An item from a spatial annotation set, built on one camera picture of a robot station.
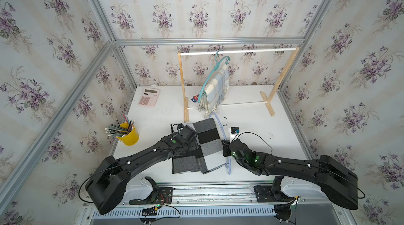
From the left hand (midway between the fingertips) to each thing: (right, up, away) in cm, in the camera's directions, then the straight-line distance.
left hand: (195, 147), depth 84 cm
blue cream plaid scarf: (+12, +30, +4) cm, 33 cm away
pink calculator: (-34, +28, +27) cm, 52 cm away
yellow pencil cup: (-36, +4, +2) cm, 36 cm away
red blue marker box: (-1, +27, +28) cm, 39 cm away
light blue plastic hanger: (+15, +5, -2) cm, 16 cm away
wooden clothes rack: (+50, +24, +24) cm, 61 cm away
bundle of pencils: (-42, +10, -3) cm, 43 cm away
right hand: (+15, +3, -1) cm, 15 cm away
